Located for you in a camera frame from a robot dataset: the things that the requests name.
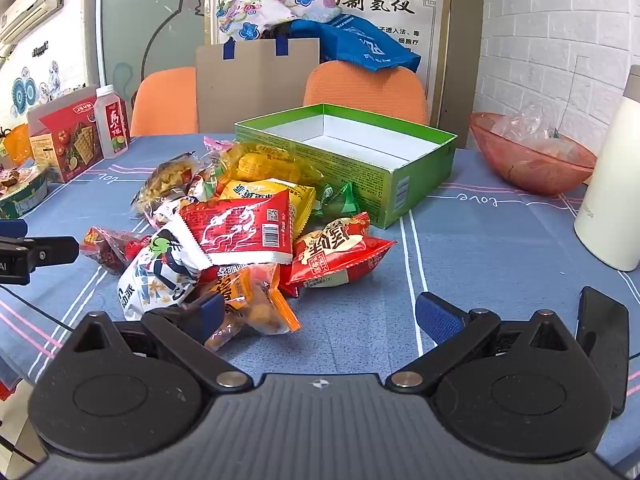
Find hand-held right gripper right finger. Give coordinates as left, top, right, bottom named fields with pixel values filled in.
left=385, top=291, right=581, bottom=393

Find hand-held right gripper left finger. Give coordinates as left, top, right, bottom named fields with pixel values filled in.
left=65, top=292, right=254, bottom=393

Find dark red date packet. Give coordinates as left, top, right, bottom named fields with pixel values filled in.
left=82, top=226, right=151, bottom=275

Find green cardboard box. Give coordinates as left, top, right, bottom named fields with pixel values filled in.
left=234, top=103, right=457, bottom=230

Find pink snack packet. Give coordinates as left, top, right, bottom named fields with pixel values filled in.
left=203, top=135, right=237, bottom=155

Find green paper bowl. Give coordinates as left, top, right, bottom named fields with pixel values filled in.
left=0, top=167, right=50, bottom=219

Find brown wrapped pastry packet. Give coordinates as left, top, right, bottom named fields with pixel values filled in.
left=0, top=168, right=31, bottom=193

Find blue striped tablecloth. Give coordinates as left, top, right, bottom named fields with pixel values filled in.
left=0, top=132, right=640, bottom=480

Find orange plastic bag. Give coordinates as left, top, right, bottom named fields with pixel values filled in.
left=0, top=124, right=32, bottom=171

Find red cracker box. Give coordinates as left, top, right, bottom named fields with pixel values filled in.
left=27, top=85, right=105, bottom=184

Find clear drink bottle red label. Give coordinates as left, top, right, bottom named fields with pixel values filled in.
left=94, top=84, right=132, bottom=160

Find black flat device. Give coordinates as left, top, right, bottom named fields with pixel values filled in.
left=576, top=286, right=631, bottom=417

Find pink translucent bowl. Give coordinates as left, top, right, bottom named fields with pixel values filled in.
left=469, top=112, right=599, bottom=197

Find orange chair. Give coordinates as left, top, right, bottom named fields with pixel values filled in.
left=130, top=66, right=199, bottom=137
left=303, top=60, right=431, bottom=127

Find clear plastic wrap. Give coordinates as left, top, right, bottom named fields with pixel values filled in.
left=491, top=105, right=562, bottom=147

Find white thermos jug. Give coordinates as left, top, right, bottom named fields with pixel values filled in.
left=573, top=65, right=640, bottom=272

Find white air conditioner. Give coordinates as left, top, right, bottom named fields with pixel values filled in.
left=0, top=0, right=67, bottom=45

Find blue plastic bag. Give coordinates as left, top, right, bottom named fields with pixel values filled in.
left=289, top=15, right=422, bottom=74

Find floral cloth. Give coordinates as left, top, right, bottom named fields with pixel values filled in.
left=215, top=0, right=347, bottom=42

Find black cable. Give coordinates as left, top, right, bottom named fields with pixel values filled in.
left=0, top=282, right=77, bottom=333

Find blue floral wall stickers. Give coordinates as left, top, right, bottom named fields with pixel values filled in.
left=9, top=60, right=65, bottom=113

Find calligraphy wall poster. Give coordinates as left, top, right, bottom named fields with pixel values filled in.
left=204, top=0, right=453, bottom=128

